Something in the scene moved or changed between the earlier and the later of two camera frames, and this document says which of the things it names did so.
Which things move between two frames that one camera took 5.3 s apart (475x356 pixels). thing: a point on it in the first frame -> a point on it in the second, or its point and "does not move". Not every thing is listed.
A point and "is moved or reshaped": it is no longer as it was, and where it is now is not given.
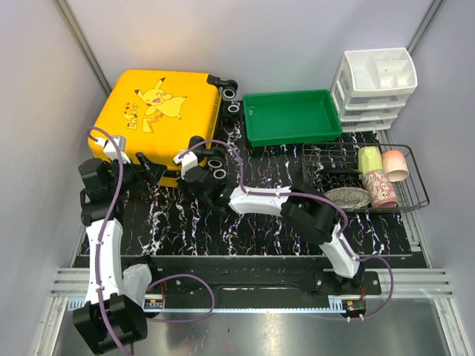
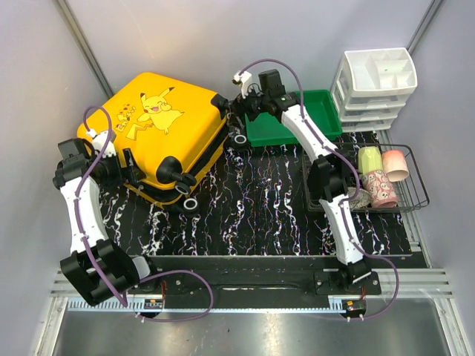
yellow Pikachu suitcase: [162, 115] is moved or reshaped
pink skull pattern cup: [380, 188] does not move
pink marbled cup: [395, 165] does not move
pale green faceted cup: [369, 159] does not move
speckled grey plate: [349, 197] does not move
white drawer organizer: [372, 86] does not move
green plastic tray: [295, 117] does not move
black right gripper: [182, 188] -> [239, 104]
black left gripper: [147, 173] -> [130, 174]
